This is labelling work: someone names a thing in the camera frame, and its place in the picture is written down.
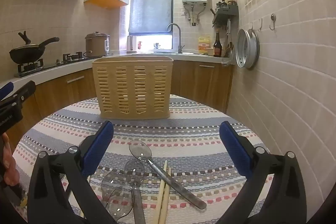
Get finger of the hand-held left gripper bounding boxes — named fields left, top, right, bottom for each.
left=0, top=82, right=14, bottom=101
left=10, top=80, right=36, bottom=107

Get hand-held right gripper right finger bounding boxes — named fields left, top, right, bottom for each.
left=215, top=121, right=301, bottom=224

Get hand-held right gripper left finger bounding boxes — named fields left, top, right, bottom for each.
left=27, top=120, right=119, bottom=224

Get beige slotted plastic basket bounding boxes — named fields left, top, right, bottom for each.
left=92, top=56, right=175, bottom=120

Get person's left hand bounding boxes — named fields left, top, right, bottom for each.
left=0, top=132, right=20, bottom=188

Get black wok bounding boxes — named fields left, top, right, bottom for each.
left=9, top=30, right=60, bottom=64

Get black gas stove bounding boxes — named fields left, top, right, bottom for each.
left=14, top=50, right=111, bottom=78

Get white kitchen countertop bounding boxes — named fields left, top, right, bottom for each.
left=0, top=49, right=234, bottom=86

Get wooden base cabinets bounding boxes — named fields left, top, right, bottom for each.
left=0, top=60, right=234, bottom=146

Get brown rice cooker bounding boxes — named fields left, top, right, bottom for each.
left=85, top=32, right=110, bottom=57

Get round metal steamer tray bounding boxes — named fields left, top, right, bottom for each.
left=236, top=28, right=260, bottom=69

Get dark soy sauce bottle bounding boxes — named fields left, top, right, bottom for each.
left=213, top=29, right=222, bottom=57

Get yellow oil bottle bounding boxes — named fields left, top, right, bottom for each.
left=197, top=35, right=212, bottom=54

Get white electric kettle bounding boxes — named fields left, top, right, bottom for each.
left=126, top=35, right=137, bottom=53

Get hanging metal ladle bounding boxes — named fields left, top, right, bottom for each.
left=226, top=19, right=235, bottom=56

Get steel kitchen sink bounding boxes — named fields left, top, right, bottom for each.
left=154, top=49, right=195, bottom=55

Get curved metal faucet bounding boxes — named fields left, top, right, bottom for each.
left=167, top=23, right=185, bottom=54

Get water heater pipes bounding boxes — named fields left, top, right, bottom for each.
left=182, top=2, right=206, bottom=27

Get grey window blind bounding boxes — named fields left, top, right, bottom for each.
left=128, top=0, right=174, bottom=35

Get grey wall spice rack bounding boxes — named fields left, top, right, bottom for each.
left=212, top=5, right=239, bottom=28

